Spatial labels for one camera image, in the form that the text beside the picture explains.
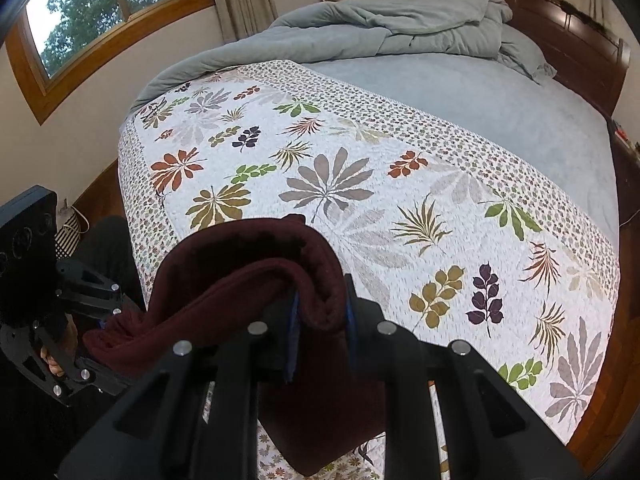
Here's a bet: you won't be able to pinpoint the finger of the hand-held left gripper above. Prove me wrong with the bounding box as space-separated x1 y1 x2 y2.
50 357 133 406
54 259 123 333

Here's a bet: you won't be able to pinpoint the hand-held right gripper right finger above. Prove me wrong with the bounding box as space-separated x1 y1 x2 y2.
342 274 586 480

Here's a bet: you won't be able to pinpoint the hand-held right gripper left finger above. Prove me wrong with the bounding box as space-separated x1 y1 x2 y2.
57 290 303 480

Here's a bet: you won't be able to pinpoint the maroon pants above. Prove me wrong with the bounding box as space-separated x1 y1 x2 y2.
82 214 388 477

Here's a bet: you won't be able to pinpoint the person's left hand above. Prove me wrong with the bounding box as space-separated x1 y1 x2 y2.
40 317 81 378

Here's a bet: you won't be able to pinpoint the black and white lattice basket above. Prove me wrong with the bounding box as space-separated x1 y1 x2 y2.
52 205 88 261

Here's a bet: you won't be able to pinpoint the floral leaf print quilt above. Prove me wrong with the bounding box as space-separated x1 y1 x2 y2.
117 60 621 480

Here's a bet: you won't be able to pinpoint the wooden framed window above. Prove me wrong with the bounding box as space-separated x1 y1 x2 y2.
5 0 216 126

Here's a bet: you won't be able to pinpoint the grey-blue duvet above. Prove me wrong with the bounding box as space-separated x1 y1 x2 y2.
131 0 513 113

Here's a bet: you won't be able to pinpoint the dark wooden nightstand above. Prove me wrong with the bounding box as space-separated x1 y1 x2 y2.
607 117 640 226

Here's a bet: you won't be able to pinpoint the grey-blue pillow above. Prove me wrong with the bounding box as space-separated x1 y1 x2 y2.
495 25 557 85

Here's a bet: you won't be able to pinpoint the dark wooden headboard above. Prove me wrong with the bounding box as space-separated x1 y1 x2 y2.
387 0 631 121

